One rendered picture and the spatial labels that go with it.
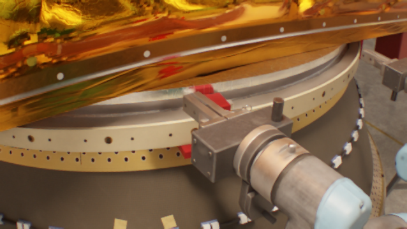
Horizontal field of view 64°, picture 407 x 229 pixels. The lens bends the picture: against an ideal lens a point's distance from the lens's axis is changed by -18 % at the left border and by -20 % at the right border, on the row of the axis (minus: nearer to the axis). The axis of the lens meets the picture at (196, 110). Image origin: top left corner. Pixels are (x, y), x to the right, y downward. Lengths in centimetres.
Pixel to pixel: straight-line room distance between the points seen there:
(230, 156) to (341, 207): 16
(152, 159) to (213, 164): 28
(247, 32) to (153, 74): 20
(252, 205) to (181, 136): 23
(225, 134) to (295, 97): 32
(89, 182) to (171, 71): 26
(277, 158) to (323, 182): 7
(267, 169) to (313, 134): 50
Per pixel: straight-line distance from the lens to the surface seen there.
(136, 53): 64
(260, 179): 45
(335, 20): 98
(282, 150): 45
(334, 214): 39
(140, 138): 66
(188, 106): 58
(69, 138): 67
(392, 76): 84
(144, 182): 74
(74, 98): 63
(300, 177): 42
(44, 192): 78
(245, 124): 50
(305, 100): 81
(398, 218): 55
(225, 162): 47
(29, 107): 61
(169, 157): 73
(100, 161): 73
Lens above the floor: 206
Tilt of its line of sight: 30 degrees down
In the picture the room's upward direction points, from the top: 2 degrees clockwise
